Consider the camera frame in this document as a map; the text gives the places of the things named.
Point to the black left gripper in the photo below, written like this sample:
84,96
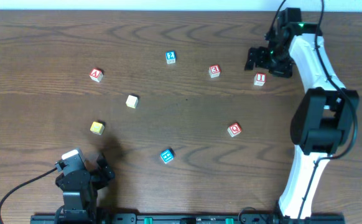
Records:
98,173

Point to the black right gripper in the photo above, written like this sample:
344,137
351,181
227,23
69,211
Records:
260,57

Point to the red letter I block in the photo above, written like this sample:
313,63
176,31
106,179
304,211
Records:
260,79

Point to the blue number 2 block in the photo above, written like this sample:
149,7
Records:
170,57

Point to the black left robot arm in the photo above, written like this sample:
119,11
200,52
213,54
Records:
80,209

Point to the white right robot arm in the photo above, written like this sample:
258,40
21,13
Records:
325,125

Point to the yellow pineapple block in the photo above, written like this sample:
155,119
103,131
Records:
97,127

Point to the red letter E block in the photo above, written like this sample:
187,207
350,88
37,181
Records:
214,71

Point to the blue letter H block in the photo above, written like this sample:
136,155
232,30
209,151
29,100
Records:
167,156

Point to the cream wooden block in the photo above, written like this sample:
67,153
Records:
132,101

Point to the red letter Q block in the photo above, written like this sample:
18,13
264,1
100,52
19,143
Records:
234,130

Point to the red letter A block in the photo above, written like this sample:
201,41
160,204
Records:
96,75

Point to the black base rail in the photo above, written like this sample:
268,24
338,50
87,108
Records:
245,218

